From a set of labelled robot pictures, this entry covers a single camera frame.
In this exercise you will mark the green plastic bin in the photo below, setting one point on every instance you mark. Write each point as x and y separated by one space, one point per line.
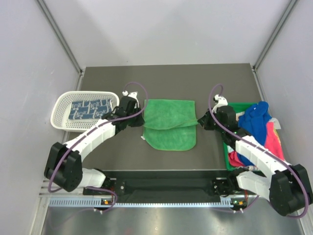
240 110

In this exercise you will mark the pink red towel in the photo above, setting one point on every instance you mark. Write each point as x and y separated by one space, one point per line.
272 143

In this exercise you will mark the aluminium frame rail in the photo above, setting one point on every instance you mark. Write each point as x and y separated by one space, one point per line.
49 191

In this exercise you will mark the green microfiber towel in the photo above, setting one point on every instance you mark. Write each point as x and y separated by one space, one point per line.
170 125

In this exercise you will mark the blue white patterned towel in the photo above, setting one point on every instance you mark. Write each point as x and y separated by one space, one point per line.
90 109

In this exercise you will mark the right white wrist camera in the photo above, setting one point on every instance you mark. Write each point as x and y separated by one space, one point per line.
220 101

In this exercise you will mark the white perforated plastic basket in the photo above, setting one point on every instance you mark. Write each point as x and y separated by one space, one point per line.
59 117

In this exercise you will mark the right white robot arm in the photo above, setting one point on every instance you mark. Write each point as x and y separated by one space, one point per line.
286 187

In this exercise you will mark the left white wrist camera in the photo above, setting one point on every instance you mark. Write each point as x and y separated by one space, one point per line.
131 94

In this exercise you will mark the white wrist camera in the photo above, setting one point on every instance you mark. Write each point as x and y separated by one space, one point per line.
131 94
220 101

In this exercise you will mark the slotted grey cable duct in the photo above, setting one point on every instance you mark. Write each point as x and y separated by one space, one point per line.
105 203

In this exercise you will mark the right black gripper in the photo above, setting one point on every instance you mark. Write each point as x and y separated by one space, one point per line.
204 121

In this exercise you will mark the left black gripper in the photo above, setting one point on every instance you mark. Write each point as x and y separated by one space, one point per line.
140 122

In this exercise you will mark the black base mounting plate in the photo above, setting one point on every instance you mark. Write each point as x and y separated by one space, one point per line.
173 197

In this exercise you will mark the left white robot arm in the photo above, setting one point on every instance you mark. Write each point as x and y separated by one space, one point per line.
64 164

